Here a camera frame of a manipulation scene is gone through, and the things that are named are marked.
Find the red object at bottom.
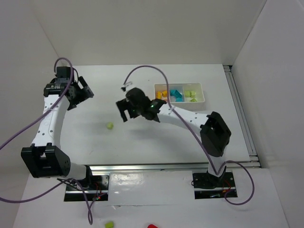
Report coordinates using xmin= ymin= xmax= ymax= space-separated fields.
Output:
xmin=147 ymin=224 xmax=158 ymax=228

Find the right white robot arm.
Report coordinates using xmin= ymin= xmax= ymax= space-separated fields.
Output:
xmin=116 ymin=85 xmax=231 ymax=178

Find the green lego on floor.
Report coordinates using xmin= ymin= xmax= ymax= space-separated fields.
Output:
xmin=104 ymin=221 xmax=114 ymax=228

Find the long teal lego brick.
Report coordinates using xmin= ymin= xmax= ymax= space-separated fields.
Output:
xmin=170 ymin=90 xmax=182 ymax=98

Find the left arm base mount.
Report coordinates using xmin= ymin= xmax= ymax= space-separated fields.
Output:
xmin=64 ymin=174 xmax=110 ymax=202

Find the aluminium rail right side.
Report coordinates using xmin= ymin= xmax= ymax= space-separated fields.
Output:
xmin=223 ymin=65 xmax=262 ymax=168

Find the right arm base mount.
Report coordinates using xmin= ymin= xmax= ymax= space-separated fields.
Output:
xmin=191 ymin=171 xmax=238 ymax=200

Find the small green lego cube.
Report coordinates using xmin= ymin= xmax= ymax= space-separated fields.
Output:
xmin=106 ymin=122 xmax=114 ymax=130

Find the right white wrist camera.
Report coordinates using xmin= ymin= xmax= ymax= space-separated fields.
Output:
xmin=121 ymin=82 xmax=134 ymax=93

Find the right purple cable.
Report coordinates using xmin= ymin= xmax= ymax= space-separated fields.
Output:
xmin=123 ymin=65 xmax=255 ymax=205

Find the white three-compartment tray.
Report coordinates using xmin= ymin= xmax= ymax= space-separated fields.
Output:
xmin=154 ymin=83 xmax=205 ymax=111

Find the small yellow lego brick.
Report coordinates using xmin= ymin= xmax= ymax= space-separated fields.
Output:
xmin=162 ymin=90 xmax=168 ymax=97

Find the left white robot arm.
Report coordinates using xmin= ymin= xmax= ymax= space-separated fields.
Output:
xmin=21 ymin=66 xmax=94 ymax=180

